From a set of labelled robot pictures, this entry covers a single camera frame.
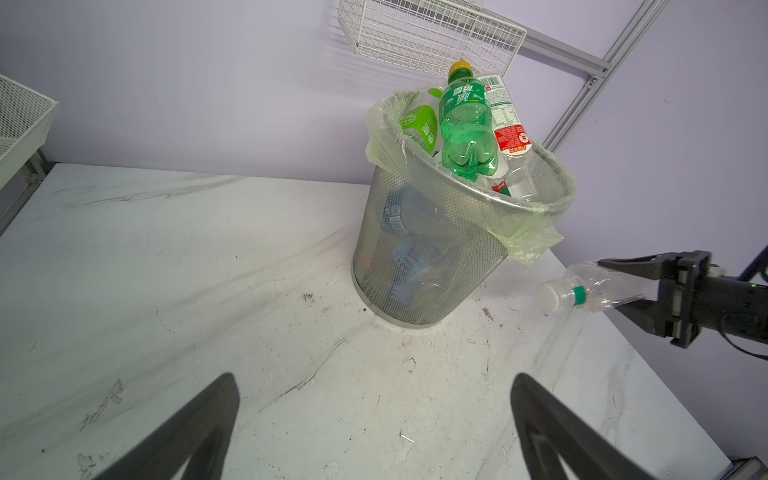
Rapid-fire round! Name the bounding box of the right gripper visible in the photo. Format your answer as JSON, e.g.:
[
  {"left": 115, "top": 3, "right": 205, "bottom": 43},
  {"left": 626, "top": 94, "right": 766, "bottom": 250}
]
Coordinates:
[{"left": 597, "top": 250, "right": 712, "bottom": 349}]

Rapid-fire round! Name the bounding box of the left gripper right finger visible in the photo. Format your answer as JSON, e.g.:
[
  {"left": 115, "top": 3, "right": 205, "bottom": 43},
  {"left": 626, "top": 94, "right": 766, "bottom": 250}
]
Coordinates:
[{"left": 510, "top": 373, "right": 653, "bottom": 480}]

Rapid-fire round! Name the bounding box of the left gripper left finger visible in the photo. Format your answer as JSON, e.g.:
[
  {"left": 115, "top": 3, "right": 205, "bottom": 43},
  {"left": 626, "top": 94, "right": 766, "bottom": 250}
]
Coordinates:
[{"left": 98, "top": 372, "right": 240, "bottom": 479}]

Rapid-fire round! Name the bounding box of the clear bottle green cap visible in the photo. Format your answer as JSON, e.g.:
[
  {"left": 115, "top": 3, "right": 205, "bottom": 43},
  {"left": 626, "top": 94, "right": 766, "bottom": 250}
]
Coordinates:
[{"left": 535, "top": 261, "right": 658, "bottom": 314}]

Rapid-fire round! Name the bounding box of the white red label bottle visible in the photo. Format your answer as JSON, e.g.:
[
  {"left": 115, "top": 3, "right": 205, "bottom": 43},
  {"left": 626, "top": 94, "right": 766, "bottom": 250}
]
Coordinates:
[{"left": 478, "top": 75, "right": 539, "bottom": 201}]

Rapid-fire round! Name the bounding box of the green soda bottle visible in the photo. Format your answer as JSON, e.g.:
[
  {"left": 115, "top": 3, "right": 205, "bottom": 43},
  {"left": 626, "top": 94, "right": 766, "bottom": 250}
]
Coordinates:
[{"left": 439, "top": 61, "right": 500, "bottom": 181}]

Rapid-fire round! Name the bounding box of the small green label bottle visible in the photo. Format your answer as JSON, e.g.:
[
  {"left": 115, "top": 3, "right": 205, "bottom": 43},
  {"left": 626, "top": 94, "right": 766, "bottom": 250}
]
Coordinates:
[{"left": 399, "top": 86, "right": 443, "bottom": 156}]

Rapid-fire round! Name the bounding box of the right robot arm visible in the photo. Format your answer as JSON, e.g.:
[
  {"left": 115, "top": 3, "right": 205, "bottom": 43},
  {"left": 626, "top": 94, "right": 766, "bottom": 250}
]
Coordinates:
[{"left": 598, "top": 250, "right": 767, "bottom": 349}]

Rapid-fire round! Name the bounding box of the green plastic bin liner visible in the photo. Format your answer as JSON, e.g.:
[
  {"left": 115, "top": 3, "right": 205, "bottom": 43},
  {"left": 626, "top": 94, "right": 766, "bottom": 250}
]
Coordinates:
[{"left": 366, "top": 90, "right": 577, "bottom": 265}]

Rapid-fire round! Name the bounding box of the grey mesh waste bin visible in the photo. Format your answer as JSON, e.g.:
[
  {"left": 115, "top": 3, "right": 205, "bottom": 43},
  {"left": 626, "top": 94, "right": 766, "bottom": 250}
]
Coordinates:
[{"left": 351, "top": 89, "right": 578, "bottom": 329}]

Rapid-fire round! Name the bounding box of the lower white mesh shelf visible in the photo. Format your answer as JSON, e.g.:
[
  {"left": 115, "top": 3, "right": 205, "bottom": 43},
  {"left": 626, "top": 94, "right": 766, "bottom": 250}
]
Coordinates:
[{"left": 0, "top": 75, "right": 59, "bottom": 187}]

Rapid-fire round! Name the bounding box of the aluminium frame back rail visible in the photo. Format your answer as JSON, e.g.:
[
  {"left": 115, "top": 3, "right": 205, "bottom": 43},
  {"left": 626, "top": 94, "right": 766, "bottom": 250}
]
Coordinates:
[{"left": 480, "top": 1, "right": 667, "bottom": 151}]

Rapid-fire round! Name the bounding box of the white wire wall basket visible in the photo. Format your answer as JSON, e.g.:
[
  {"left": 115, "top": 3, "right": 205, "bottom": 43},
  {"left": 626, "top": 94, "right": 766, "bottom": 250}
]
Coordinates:
[{"left": 337, "top": 0, "right": 527, "bottom": 77}]

